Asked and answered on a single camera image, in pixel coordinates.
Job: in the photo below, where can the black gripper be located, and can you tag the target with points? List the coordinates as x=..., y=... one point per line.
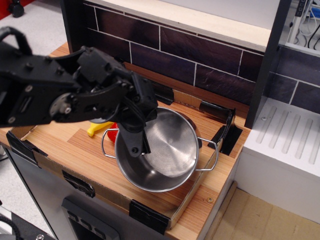
x=104, y=90

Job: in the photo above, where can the stainless steel pot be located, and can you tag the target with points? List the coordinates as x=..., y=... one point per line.
x=175, y=146

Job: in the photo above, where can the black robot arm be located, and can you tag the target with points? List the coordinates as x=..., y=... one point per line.
x=28, y=83

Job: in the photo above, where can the cardboard fence with black tape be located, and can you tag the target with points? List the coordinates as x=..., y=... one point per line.
x=66, y=147

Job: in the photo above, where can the red toy strawberry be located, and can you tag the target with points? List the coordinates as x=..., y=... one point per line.
x=113, y=132

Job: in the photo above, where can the yellow toy banana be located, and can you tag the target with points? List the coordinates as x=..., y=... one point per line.
x=94, y=127

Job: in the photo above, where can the grey oven control panel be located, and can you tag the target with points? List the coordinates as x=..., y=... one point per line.
x=86, y=226

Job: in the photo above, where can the wooden shelf board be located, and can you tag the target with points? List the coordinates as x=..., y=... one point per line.
x=190, y=20

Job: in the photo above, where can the white sink drainboard unit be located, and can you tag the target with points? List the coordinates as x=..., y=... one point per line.
x=280, y=160

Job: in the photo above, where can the dark grey vertical post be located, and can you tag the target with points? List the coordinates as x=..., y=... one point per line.
x=278, y=37

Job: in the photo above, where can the white power strip with cables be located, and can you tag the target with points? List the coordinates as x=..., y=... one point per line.
x=304, y=26

